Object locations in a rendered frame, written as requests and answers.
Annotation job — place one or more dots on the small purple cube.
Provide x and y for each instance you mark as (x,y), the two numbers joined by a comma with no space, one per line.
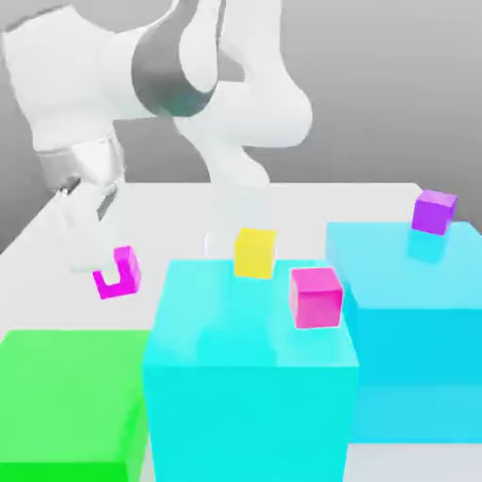
(433,212)

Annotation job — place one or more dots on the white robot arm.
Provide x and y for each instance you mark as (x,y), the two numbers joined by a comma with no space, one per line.
(241,94)

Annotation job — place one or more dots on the large sky blue box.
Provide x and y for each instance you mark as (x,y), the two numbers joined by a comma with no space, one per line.
(414,320)

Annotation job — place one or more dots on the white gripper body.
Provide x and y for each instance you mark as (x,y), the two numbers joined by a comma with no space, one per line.
(88,229)

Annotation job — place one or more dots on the large green box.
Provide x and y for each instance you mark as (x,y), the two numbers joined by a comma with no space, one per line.
(67,403)

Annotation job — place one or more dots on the large cyan box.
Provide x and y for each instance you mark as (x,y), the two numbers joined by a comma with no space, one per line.
(248,376)

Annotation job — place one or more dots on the small pink cube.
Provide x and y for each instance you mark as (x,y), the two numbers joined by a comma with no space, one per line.
(315,299)

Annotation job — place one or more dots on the small yellow cube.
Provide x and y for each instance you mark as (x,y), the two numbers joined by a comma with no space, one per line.
(255,253)

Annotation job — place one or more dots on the small magenta cube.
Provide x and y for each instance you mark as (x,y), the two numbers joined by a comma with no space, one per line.
(130,269)

